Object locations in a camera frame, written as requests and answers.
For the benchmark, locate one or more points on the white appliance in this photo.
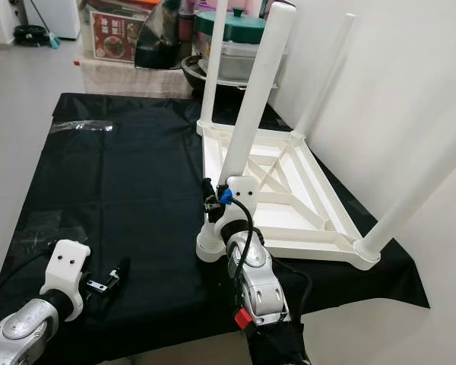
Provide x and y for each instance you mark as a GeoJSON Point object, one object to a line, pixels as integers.
{"type": "Point", "coordinates": [55, 15]}

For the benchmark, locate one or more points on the clear plastic storage box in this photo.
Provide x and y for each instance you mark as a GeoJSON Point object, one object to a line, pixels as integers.
{"type": "Point", "coordinates": [232, 62]}

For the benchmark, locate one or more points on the green lidded pot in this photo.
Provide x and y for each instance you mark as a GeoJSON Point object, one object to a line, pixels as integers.
{"type": "Point", "coordinates": [247, 26]}

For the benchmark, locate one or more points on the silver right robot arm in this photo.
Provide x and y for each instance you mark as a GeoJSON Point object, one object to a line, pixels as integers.
{"type": "Point", "coordinates": [258, 285]}

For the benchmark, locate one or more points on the dark plastic bag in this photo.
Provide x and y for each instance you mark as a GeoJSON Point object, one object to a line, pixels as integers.
{"type": "Point", "coordinates": [158, 38]}

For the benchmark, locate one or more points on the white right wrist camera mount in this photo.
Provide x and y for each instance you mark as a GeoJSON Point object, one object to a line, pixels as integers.
{"type": "Point", "coordinates": [242, 198]}

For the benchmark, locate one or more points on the clear tape cross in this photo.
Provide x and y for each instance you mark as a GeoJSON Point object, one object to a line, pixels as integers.
{"type": "Point", "coordinates": [52, 232]}

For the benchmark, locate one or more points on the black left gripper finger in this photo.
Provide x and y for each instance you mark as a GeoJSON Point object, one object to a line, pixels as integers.
{"type": "Point", "coordinates": [122, 270]}

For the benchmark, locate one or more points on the orange lidded red print box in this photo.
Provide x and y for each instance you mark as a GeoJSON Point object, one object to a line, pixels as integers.
{"type": "Point", "coordinates": [118, 36]}

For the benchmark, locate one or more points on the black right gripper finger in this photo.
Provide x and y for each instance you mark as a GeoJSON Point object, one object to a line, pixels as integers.
{"type": "Point", "coordinates": [209, 192]}

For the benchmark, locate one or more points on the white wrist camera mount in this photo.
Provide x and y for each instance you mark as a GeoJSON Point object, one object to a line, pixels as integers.
{"type": "Point", "coordinates": [64, 274]}
{"type": "Point", "coordinates": [242, 198]}

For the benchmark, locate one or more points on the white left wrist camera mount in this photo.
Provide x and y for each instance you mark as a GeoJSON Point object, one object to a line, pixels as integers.
{"type": "Point", "coordinates": [64, 274]}

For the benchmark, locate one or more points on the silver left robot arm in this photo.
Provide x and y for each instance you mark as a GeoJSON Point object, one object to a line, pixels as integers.
{"type": "Point", "coordinates": [23, 331]}

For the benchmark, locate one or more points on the black wok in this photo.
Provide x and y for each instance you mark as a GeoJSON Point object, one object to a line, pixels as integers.
{"type": "Point", "coordinates": [191, 74]}

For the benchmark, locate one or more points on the clear tape strip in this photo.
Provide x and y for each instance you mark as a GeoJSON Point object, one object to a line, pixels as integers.
{"type": "Point", "coordinates": [82, 126]}

